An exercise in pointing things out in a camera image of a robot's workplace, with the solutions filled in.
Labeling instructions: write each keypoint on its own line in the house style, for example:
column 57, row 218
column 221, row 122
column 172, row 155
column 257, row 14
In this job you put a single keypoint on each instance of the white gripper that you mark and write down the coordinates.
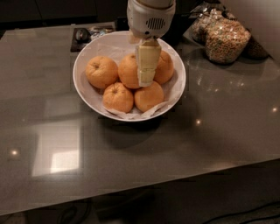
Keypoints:
column 148, row 21

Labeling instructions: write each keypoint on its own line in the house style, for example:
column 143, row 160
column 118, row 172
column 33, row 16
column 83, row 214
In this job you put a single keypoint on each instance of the orange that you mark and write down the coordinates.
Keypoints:
column 165, row 68
column 127, row 71
column 118, row 97
column 101, row 71
column 148, row 97

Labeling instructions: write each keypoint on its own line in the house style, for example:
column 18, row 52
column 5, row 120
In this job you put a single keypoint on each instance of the white paper bowl liner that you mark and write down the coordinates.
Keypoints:
column 128, row 114

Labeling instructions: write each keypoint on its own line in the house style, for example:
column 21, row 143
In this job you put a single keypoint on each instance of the white ceramic bowl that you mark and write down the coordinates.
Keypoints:
column 87, row 96

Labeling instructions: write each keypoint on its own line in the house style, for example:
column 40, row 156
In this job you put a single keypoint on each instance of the glass jar behind cereal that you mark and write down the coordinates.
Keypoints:
column 203, row 22

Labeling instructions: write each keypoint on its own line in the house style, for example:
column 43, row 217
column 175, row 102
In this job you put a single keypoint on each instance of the black tray with packets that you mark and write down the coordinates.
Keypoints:
column 82, row 36

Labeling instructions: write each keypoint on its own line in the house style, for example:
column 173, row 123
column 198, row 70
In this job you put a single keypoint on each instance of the glass jar of cereal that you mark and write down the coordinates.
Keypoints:
column 225, row 41

